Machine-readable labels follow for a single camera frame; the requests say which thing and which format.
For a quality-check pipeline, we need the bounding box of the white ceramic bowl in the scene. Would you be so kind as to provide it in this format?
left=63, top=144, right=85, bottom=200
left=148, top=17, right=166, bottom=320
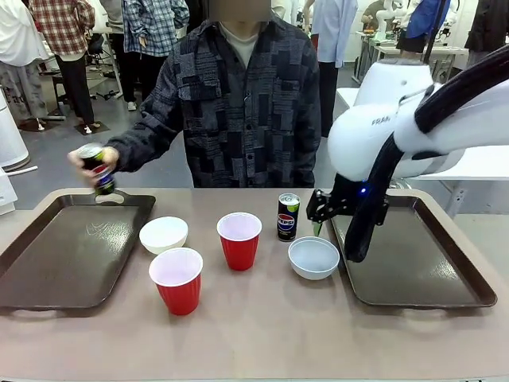
left=138, top=216, right=189, bottom=256
left=288, top=236, right=340, bottom=281

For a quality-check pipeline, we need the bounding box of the bystander in red plaid shirt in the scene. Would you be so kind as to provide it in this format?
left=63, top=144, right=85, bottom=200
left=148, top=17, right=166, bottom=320
left=27, top=0, right=97, bottom=129

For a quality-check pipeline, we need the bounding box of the bystander in dark jacket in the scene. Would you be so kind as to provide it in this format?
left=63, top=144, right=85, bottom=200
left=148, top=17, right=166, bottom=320
left=464, top=0, right=509, bottom=69

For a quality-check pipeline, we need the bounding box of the black corrugated cable hose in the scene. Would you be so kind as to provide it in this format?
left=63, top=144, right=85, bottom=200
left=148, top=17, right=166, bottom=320
left=344, top=47, right=509, bottom=263

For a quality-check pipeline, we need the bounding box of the red plastic cup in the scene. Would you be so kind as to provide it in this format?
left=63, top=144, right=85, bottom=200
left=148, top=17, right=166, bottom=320
left=216, top=212, right=263, bottom=272
left=148, top=247, right=204, bottom=317

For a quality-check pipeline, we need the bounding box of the white cylindrical appliance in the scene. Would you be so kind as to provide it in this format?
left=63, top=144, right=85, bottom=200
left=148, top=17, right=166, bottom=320
left=0, top=86, right=31, bottom=173

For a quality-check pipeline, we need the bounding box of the brown plastic serving tray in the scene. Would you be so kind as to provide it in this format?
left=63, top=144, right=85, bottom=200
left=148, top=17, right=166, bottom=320
left=325, top=189, right=499, bottom=319
left=0, top=189, right=157, bottom=320

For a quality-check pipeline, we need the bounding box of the person in patchwork shirt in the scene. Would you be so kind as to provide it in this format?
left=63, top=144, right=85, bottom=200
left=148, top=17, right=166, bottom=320
left=105, top=0, right=323, bottom=190

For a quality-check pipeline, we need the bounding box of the black Pepsi can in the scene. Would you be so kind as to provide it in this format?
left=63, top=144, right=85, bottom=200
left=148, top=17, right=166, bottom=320
left=77, top=145, right=117, bottom=197
left=277, top=193, right=301, bottom=243

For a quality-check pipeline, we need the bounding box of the bystander in blue jacket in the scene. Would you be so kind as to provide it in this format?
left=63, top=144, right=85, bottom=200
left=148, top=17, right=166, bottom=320
left=397, top=0, right=453, bottom=55

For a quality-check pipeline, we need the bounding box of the white box device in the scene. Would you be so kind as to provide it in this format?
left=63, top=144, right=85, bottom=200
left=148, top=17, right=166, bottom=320
left=0, top=166, right=19, bottom=216

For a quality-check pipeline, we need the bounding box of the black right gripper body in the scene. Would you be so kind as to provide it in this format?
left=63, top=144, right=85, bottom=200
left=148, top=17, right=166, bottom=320
left=305, top=173, right=362, bottom=223

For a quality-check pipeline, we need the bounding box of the bystander in light blue shirt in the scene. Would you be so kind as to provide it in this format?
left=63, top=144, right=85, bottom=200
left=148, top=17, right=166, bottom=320
left=311, top=0, right=359, bottom=138

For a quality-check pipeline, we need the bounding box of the black vertical pole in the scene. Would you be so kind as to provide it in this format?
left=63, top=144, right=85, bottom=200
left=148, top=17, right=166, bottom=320
left=422, top=0, right=445, bottom=64

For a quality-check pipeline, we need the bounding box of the bystander in white top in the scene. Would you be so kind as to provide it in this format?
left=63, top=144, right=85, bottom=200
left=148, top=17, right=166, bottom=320
left=0, top=0, right=51, bottom=127

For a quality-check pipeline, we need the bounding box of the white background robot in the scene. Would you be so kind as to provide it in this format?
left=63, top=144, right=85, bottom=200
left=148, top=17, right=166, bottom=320
left=360, top=0, right=401, bottom=43

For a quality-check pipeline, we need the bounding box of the person's right hand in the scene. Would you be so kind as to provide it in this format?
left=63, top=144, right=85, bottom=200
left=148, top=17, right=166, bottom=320
left=67, top=143, right=121, bottom=177

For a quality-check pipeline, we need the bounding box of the person's right forearm patchwork sleeve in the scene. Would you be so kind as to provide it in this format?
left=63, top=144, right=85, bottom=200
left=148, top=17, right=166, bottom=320
left=105, top=117, right=185, bottom=174

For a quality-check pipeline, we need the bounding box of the bystander in blue plaid shirt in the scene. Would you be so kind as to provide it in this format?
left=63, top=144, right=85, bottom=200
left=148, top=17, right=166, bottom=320
left=121, top=0, right=191, bottom=112

